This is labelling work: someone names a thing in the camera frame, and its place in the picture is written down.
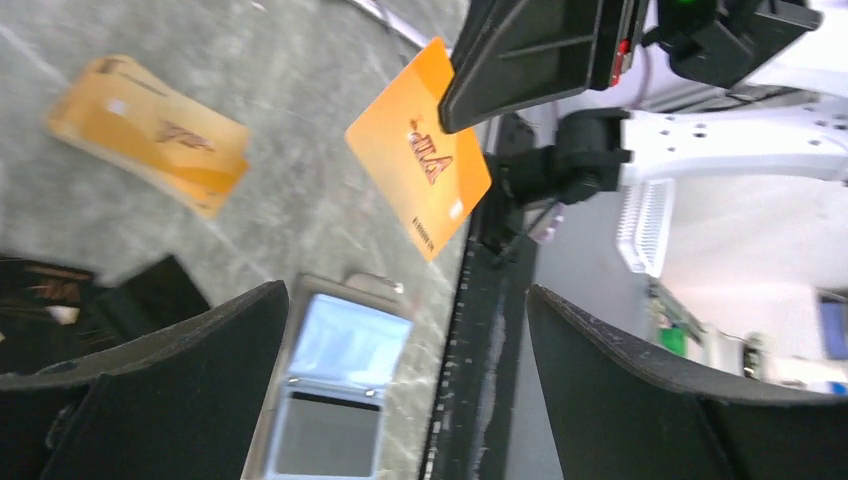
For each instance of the single gold credit card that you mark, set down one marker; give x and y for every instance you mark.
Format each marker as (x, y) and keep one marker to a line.
(432, 179)

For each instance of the grey card holder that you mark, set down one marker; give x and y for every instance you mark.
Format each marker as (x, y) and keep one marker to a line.
(323, 415)

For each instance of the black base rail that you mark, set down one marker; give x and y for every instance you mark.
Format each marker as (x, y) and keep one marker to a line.
(470, 424)

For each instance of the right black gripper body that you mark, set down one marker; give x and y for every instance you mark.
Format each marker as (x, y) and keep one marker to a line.
(717, 43)

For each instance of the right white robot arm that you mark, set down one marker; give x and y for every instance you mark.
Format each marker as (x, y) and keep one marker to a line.
(600, 150)

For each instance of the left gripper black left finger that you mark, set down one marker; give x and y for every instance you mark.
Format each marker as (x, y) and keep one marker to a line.
(178, 403)

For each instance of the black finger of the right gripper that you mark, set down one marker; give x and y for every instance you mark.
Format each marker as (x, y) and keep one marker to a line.
(512, 55)

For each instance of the black card wallet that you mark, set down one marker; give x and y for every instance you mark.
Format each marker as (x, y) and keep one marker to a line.
(51, 313)

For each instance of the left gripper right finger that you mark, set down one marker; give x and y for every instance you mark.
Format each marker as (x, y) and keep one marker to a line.
(620, 407)

